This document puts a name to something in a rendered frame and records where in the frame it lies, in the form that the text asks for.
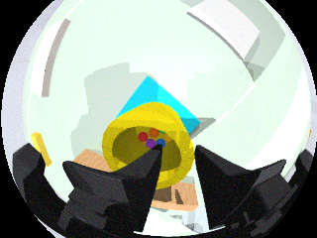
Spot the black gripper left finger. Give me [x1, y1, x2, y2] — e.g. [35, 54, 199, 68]
[62, 144, 162, 233]

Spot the yellow rectangular block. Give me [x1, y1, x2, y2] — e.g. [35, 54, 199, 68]
[32, 132, 52, 167]

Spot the yellow cup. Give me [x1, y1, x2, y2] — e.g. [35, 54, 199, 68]
[102, 102, 195, 189]

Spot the tan wooden bar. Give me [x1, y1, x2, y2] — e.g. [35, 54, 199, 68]
[72, 148, 199, 211]

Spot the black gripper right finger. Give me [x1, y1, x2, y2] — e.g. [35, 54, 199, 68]
[194, 146, 286, 230]

